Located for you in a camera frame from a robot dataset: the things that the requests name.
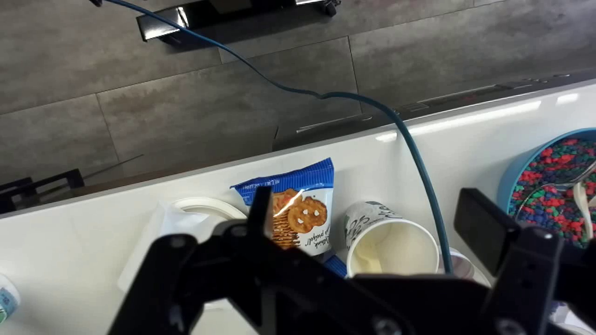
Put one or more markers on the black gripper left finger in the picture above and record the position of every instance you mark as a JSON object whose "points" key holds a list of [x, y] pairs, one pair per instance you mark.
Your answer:
{"points": [[186, 280]]}

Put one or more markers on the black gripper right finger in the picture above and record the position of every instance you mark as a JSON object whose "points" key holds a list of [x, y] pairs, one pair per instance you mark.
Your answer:
{"points": [[527, 280]]}

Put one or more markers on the blue bowl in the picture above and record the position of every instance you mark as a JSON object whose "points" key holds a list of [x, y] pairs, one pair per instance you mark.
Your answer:
{"points": [[505, 187]]}

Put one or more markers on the colourful cereal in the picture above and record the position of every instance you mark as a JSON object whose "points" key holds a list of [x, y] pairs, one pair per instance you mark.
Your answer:
{"points": [[551, 168]]}

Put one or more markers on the blue pretzel bag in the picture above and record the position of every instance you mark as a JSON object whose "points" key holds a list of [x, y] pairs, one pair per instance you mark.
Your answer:
{"points": [[304, 211]]}

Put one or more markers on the white paper cup dark print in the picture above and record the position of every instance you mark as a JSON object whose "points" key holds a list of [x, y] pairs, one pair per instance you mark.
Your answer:
{"points": [[391, 248]]}

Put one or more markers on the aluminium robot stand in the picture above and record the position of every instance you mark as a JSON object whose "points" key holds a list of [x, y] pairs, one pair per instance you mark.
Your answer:
{"points": [[248, 16]]}

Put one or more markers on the black metal floor frame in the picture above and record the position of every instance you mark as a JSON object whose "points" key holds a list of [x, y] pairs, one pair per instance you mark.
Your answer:
{"points": [[37, 189]]}

